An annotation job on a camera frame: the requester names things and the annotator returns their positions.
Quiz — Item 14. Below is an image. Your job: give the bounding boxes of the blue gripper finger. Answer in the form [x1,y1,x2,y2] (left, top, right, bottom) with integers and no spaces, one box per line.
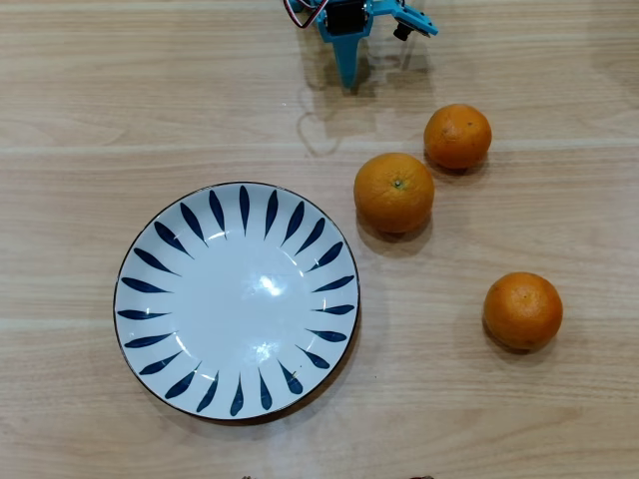
[352,40,369,92]
[330,41,357,91]

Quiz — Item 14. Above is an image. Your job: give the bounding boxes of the blue gripper body black servo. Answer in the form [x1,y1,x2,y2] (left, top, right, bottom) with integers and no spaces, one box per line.
[316,0,396,45]

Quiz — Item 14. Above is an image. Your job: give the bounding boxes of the plain orange fruit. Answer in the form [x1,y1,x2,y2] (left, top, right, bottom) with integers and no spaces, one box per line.
[482,270,565,351]
[422,103,493,171]

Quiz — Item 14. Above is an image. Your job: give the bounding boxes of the orange with green stem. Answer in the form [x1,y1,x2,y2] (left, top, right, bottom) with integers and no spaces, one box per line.
[352,152,436,235]

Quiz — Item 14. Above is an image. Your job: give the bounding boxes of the white plate blue leaf pattern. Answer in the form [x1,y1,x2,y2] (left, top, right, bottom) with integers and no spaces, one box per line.
[112,181,361,423]

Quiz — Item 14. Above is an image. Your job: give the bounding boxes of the red white servo cable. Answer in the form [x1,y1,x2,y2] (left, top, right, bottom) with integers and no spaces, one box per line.
[283,0,330,30]

